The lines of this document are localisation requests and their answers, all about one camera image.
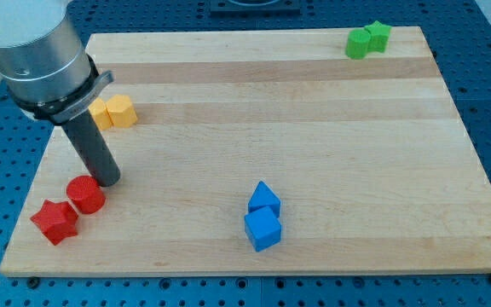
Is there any blue cube block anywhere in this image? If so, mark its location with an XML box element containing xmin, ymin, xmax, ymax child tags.
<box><xmin>244</xmin><ymin>207</ymin><xmax>282</xmax><ymax>252</ymax></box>

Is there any green star block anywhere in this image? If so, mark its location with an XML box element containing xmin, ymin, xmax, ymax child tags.
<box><xmin>364</xmin><ymin>20</ymin><xmax>391</xmax><ymax>53</ymax></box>

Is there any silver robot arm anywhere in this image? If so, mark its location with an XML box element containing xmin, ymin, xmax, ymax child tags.
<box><xmin>0</xmin><ymin>0</ymin><xmax>113</xmax><ymax>125</ymax></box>

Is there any yellow block behind rod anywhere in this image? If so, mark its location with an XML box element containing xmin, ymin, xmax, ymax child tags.
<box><xmin>89</xmin><ymin>98</ymin><xmax>113</xmax><ymax>130</ymax></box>

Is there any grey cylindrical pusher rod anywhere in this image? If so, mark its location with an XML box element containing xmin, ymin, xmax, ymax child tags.
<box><xmin>62</xmin><ymin>111</ymin><xmax>120</xmax><ymax>187</ymax></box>

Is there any yellow hexagon block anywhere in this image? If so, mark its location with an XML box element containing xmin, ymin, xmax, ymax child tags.
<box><xmin>106</xmin><ymin>95</ymin><xmax>138</xmax><ymax>128</ymax></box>

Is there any red star block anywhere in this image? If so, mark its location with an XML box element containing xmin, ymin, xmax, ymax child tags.
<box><xmin>30</xmin><ymin>200</ymin><xmax>78</xmax><ymax>246</ymax></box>

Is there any wooden board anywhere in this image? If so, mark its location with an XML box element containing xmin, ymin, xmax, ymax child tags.
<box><xmin>0</xmin><ymin>26</ymin><xmax>491</xmax><ymax>278</ymax></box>

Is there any green cylinder block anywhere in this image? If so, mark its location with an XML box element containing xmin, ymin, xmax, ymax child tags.
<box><xmin>345</xmin><ymin>29</ymin><xmax>371</xmax><ymax>60</ymax></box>

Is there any red cylinder block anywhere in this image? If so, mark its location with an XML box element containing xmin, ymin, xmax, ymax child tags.
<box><xmin>66</xmin><ymin>176</ymin><xmax>106</xmax><ymax>214</ymax></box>

